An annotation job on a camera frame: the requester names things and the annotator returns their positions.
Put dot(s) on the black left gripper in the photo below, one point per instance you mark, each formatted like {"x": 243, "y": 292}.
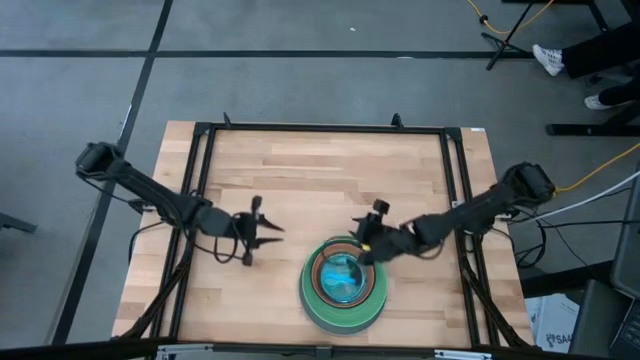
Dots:
{"x": 235, "y": 226}

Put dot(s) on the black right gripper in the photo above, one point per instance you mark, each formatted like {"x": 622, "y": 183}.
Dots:
{"x": 395, "y": 237}

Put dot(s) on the small blue translucent plate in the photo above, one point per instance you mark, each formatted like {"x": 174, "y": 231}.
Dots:
{"x": 342, "y": 280}

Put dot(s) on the brown plastic plate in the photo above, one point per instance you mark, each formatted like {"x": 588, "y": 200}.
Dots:
{"x": 316, "y": 287}

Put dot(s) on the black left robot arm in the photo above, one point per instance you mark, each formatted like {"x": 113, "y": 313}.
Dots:
{"x": 150, "y": 192}

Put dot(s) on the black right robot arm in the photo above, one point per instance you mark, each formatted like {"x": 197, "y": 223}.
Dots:
{"x": 480, "y": 212}

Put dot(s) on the white printed cardboard box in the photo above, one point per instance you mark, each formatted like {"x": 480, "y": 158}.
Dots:
{"x": 552, "y": 322}

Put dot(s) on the black horizontal beam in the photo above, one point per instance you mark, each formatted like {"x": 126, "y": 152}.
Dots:
{"x": 75, "y": 350}

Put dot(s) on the black equipment case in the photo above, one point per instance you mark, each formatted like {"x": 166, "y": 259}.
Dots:
{"x": 607, "y": 300}

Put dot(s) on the black furniture base bar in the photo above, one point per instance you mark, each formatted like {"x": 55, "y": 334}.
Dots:
{"x": 590, "y": 129}

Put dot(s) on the black floor object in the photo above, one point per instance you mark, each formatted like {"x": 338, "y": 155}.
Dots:
{"x": 17, "y": 224}

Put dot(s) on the black tripod stand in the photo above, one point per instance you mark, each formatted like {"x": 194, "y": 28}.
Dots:
{"x": 507, "y": 37}

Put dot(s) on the person's leg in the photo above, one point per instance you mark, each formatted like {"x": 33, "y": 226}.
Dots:
{"x": 622, "y": 92}
{"x": 600, "y": 50}

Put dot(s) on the black metal table frame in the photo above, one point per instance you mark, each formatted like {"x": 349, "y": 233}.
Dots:
{"x": 325, "y": 127}

